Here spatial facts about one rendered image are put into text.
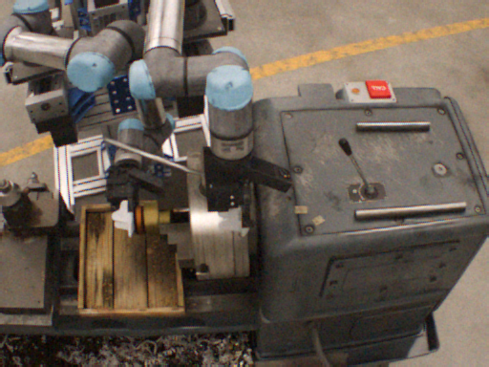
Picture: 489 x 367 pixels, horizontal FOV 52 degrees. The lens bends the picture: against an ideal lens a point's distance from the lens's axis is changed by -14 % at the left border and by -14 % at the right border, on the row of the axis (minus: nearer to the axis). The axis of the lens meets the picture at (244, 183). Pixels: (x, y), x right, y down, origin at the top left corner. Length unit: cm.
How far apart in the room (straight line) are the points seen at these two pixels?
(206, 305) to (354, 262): 45
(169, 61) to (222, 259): 49
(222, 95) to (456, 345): 191
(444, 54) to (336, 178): 260
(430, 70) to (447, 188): 232
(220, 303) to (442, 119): 77
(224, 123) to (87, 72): 51
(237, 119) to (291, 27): 277
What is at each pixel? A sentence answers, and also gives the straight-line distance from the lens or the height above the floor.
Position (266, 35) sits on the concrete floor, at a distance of 361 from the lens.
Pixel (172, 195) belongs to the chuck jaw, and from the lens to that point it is 139.
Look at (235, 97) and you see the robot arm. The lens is 93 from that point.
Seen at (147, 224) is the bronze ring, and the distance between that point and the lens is 140.
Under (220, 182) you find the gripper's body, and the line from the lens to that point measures 105.
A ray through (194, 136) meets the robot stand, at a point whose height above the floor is 21.
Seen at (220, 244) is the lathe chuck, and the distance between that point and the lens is 129.
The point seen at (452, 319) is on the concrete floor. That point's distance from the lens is 262.
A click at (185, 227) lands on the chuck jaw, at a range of 139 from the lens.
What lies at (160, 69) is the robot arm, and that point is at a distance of 103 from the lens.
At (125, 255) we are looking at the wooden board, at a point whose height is 88.
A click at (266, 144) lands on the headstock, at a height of 125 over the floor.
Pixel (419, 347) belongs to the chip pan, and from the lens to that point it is 192.
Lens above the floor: 228
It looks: 54 degrees down
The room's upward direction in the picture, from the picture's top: straight up
